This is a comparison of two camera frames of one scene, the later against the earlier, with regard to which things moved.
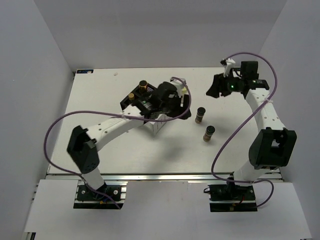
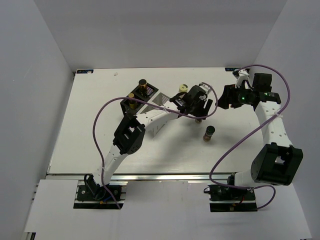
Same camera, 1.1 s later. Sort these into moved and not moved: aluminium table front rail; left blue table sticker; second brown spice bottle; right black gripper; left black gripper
Moved: left black gripper; right black gripper
Not moved: left blue table sticker; second brown spice bottle; aluminium table front rail
